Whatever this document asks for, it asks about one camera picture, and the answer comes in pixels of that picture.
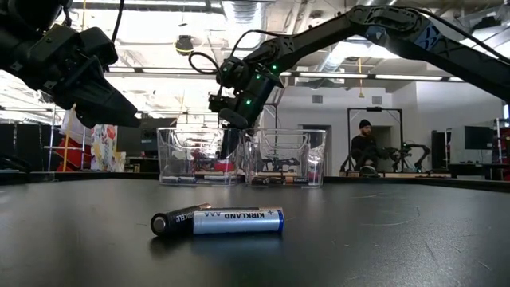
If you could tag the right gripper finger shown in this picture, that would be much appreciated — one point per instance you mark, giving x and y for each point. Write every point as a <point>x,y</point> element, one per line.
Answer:
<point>230,143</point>
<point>233,119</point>

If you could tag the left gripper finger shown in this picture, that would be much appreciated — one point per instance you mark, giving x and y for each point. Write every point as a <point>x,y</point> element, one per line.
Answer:
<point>87,113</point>
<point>111,99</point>

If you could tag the clear plastic bin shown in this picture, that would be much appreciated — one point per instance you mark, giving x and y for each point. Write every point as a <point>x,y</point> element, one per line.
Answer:
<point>311,159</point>
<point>179,159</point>

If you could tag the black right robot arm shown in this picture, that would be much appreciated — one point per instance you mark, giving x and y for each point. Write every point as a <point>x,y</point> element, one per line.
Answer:
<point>398,24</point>

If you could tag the background black robot arm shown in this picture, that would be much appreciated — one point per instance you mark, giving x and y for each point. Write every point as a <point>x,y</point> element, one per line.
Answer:
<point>404,152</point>

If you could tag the colourful floral banner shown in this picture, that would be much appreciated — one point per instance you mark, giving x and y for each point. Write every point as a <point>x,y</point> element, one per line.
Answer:
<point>104,147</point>

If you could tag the silver metal rack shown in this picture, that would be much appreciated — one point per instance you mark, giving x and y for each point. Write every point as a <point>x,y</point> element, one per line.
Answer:
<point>52,135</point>

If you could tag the red slanted board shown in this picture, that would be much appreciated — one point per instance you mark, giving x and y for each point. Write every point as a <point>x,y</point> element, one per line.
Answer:
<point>75,155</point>

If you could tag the black monitor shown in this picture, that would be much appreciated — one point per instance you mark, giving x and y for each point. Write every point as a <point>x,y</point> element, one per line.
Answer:
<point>478,137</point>
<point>149,139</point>

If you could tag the long overhead light bar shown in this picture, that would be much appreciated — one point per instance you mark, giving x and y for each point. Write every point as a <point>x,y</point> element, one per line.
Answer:
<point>338,74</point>

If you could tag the person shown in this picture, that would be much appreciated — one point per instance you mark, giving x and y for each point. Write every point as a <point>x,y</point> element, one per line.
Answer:
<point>363,147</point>

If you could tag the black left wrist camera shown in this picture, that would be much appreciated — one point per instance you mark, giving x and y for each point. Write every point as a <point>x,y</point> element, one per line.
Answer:
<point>97,45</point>

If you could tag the black ceiling camera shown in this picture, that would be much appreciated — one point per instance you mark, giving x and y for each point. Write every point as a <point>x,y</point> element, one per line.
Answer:
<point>184,44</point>

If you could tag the black frame stand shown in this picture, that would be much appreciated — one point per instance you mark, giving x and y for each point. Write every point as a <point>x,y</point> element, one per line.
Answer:
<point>374,109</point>

